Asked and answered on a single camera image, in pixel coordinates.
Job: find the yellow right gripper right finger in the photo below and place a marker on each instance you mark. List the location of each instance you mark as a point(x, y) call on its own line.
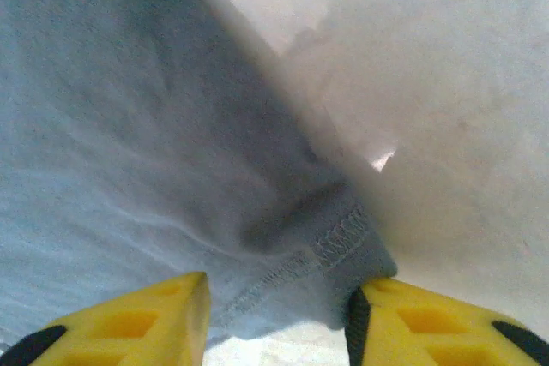
point(429, 323)

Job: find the grey t-shirt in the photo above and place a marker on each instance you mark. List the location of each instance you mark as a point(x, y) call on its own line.
point(128, 126)

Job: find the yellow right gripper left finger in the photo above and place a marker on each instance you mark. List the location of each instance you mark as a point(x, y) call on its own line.
point(128, 327)

